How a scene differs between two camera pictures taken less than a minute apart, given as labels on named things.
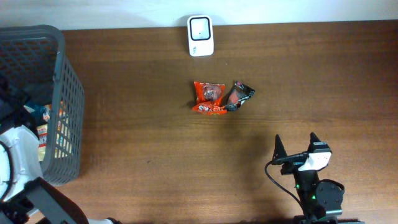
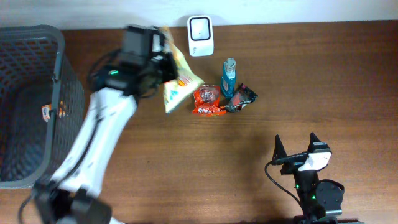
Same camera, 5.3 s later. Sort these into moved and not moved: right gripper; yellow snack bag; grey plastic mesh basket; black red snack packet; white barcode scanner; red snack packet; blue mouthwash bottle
Moved: blue mouthwash bottle; black red snack packet; yellow snack bag
Not moved: red snack packet; grey plastic mesh basket; white barcode scanner; right gripper
